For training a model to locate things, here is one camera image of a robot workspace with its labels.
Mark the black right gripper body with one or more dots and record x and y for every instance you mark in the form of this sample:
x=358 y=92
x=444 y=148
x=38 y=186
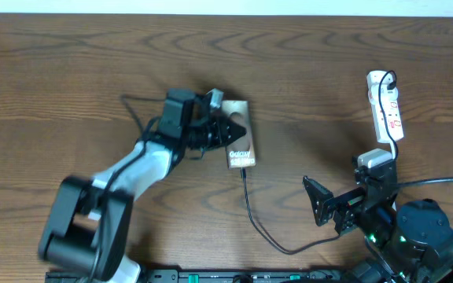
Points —
x=347 y=205

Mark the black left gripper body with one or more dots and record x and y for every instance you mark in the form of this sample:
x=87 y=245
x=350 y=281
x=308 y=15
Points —
x=204 y=137

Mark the black Galaxy smartphone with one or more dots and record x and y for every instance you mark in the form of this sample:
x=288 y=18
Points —
x=240 y=153

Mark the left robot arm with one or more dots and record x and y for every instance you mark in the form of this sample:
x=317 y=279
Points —
x=87 y=229

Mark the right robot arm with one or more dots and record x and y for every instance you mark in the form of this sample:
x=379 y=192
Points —
x=409 y=243

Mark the white power strip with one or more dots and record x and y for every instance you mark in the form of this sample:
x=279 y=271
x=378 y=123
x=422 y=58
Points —
x=383 y=97

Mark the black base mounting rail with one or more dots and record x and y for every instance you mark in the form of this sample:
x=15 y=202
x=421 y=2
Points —
x=261 y=276

